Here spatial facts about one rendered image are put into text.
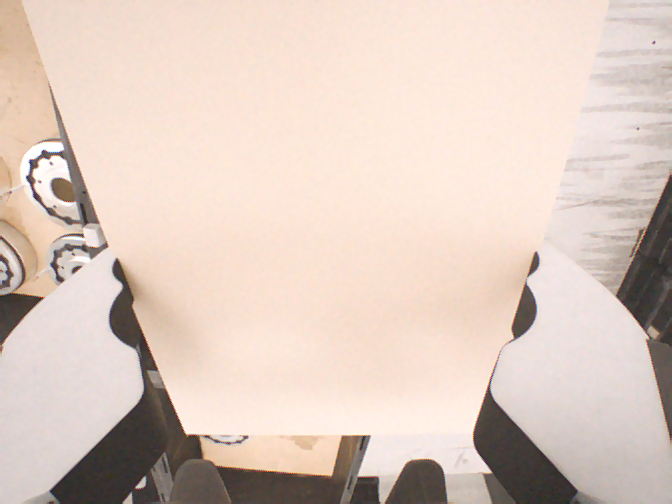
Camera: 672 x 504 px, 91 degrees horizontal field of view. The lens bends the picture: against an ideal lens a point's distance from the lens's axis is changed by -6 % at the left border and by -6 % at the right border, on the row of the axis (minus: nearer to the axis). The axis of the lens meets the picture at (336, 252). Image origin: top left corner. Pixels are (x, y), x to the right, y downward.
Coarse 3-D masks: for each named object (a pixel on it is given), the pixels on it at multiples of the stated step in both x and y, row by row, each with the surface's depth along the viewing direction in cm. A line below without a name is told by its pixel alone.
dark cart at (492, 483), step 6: (486, 474) 177; (492, 474) 170; (486, 480) 176; (492, 480) 169; (486, 486) 176; (492, 486) 169; (498, 486) 162; (492, 492) 169; (498, 492) 162; (504, 492) 156; (492, 498) 168; (498, 498) 162; (504, 498) 156; (510, 498) 150
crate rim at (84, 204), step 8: (48, 80) 24; (56, 104) 25; (56, 112) 26; (64, 128) 26; (64, 136) 27; (64, 144) 27; (64, 152) 27; (72, 152) 27; (72, 160) 28; (72, 168) 28; (72, 176) 28; (80, 176) 28; (72, 184) 29; (80, 184) 29; (80, 192) 29; (88, 192) 29; (80, 200) 29; (88, 200) 29; (80, 208) 30; (88, 208) 30; (80, 216) 30; (88, 216) 30; (88, 248) 32; (96, 248) 32
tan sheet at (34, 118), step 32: (0, 0) 30; (0, 32) 31; (0, 64) 33; (32, 64) 33; (0, 96) 34; (32, 96) 34; (0, 128) 36; (32, 128) 36; (32, 224) 42; (32, 288) 47
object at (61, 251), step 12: (60, 240) 39; (72, 240) 39; (84, 240) 39; (48, 252) 40; (60, 252) 40; (72, 252) 40; (84, 252) 40; (48, 264) 41; (60, 264) 41; (60, 276) 42
